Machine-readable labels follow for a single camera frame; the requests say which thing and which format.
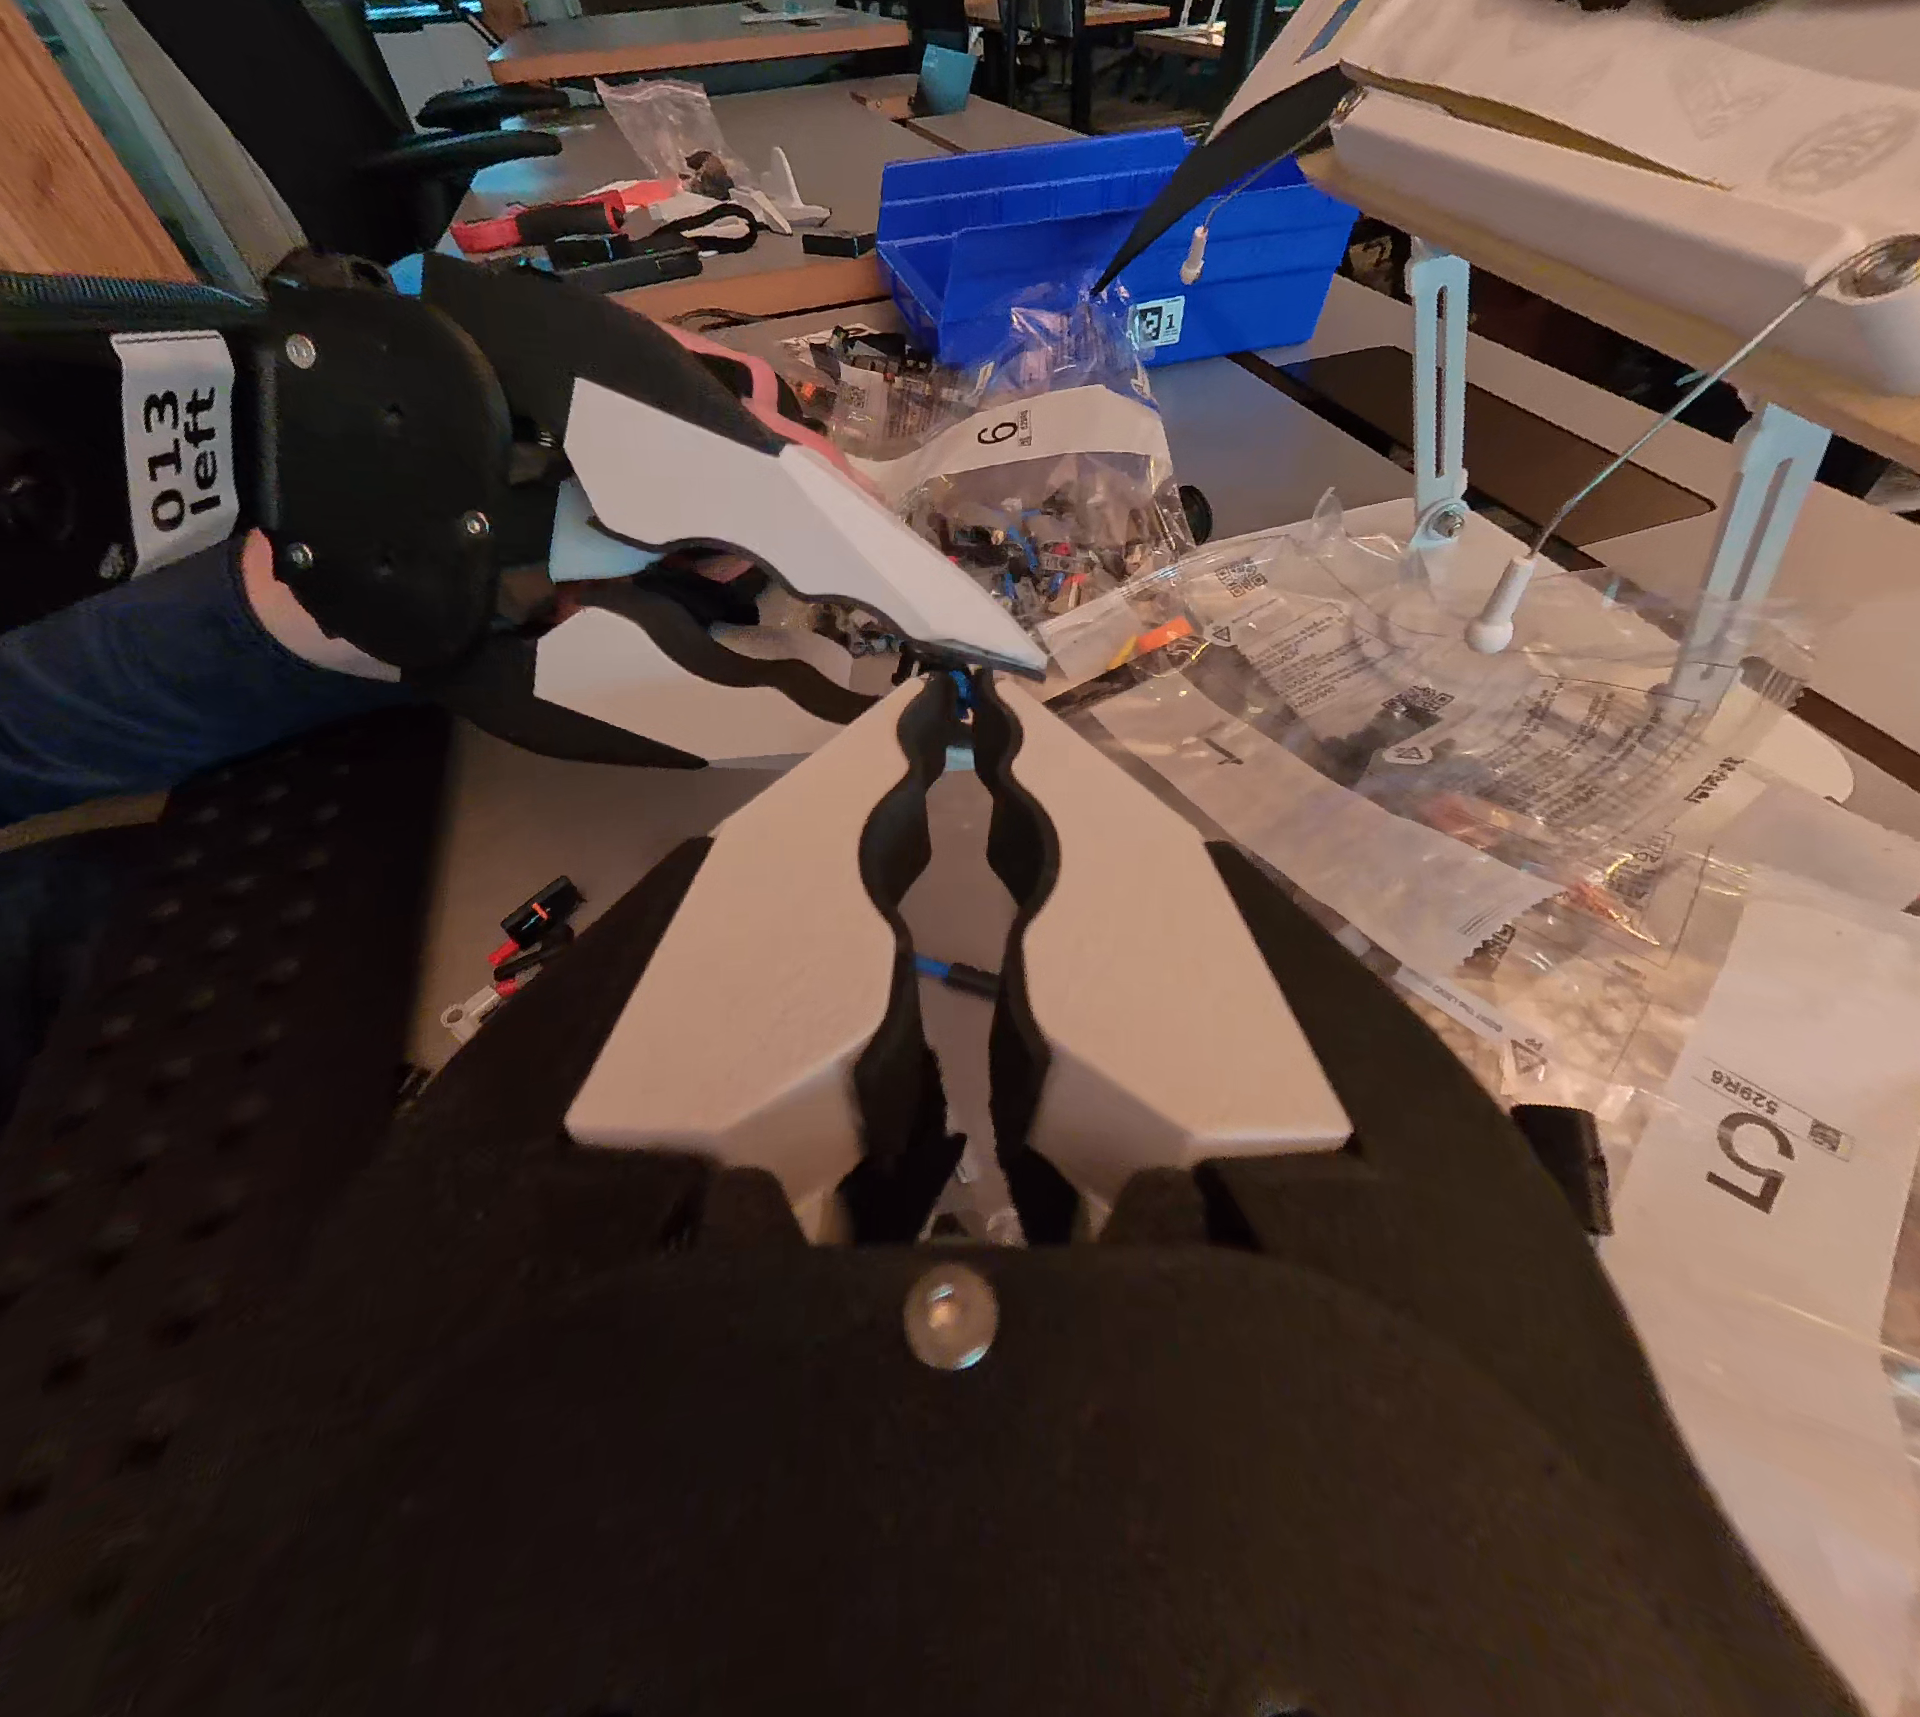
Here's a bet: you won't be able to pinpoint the person's left hand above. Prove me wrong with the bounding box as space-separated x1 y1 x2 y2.
655 317 891 508

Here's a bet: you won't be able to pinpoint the wooden pillar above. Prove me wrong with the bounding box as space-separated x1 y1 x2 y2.
0 0 199 290

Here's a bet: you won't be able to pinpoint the wooden book stand white legs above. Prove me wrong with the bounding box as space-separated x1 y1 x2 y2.
1092 61 1920 759

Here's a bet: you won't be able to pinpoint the black toy piece red stripe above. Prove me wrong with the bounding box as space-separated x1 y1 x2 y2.
501 880 589 953

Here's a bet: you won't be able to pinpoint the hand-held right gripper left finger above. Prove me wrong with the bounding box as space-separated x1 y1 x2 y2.
560 677 947 1244

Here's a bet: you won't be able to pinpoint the clear bag pale toy pieces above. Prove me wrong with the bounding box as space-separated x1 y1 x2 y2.
794 297 1221 665

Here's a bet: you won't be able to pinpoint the black perforated pad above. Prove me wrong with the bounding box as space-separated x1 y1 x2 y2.
0 712 707 1717

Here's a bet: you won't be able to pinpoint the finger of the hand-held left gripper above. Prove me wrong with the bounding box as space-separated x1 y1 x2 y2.
532 584 906 767
548 376 1055 685

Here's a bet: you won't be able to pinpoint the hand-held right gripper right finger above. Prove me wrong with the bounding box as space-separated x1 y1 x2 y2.
968 677 1355 1244

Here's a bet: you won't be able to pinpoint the black chunky toy connector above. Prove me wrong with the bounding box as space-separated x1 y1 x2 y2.
1516 1101 1624 1239

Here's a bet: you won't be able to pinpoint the wooden office table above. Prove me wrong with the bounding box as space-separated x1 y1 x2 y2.
491 0 919 97

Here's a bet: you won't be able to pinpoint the black office chair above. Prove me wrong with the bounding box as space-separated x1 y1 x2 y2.
0 0 568 266

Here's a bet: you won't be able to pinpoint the blue plastic bin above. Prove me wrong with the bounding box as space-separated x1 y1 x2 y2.
898 162 1363 374
876 127 1200 251

